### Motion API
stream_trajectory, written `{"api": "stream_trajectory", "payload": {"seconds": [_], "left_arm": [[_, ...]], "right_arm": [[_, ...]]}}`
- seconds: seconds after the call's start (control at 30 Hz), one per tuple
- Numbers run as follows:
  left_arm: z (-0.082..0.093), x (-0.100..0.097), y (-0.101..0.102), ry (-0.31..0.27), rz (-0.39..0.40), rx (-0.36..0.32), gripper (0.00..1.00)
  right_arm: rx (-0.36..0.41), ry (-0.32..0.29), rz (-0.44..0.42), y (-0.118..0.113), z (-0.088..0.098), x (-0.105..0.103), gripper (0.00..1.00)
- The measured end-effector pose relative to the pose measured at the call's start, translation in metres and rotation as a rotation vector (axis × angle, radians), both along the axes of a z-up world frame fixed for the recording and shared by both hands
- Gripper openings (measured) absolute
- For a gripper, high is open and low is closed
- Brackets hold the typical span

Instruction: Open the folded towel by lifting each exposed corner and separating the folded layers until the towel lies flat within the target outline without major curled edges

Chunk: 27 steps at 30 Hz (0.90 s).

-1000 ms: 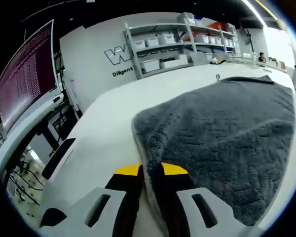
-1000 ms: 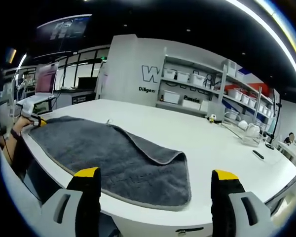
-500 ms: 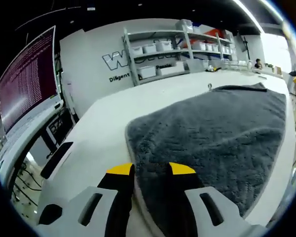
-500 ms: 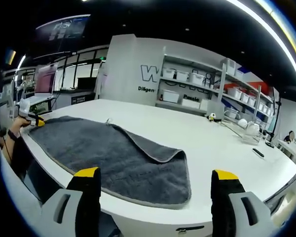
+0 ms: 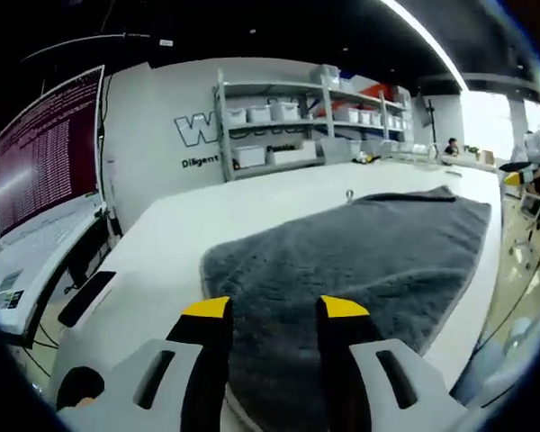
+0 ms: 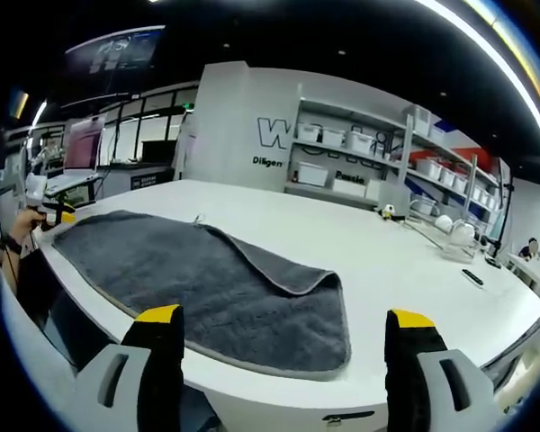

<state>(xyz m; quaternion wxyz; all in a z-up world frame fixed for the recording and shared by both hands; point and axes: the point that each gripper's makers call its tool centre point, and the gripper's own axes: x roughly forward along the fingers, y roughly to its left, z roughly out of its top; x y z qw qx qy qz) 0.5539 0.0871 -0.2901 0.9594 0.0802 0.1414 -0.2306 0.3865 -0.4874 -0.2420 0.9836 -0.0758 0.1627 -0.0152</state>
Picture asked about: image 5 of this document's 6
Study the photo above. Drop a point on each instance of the black stand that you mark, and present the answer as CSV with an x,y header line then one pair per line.
x,y
431,117

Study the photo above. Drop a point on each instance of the long ceiling light strip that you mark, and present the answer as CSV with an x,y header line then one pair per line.
x,y
427,36

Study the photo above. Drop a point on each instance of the white laptop dark red screen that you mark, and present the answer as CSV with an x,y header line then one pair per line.
x,y
45,148

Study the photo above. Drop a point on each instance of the grey plush towel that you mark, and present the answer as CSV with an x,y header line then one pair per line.
x,y
342,252

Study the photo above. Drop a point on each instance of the person's light blue jeans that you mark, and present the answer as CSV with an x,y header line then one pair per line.
x,y
499,360

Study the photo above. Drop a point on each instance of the row of white storage bins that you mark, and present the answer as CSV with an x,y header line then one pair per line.
x,y
281,111

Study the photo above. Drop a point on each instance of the green potted plant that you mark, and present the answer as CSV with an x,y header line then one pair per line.
x,y
471,150

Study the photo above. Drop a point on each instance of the small white yellow device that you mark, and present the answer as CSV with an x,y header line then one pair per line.
x,y
364,157

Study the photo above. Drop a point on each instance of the grey metal storage shelf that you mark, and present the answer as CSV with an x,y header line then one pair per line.
x,y
324,126

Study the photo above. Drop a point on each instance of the brown cardboard box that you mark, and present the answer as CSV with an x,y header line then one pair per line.
x,y
487,156

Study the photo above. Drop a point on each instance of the grey office chair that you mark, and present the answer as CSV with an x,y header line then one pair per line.
x,y
528,220

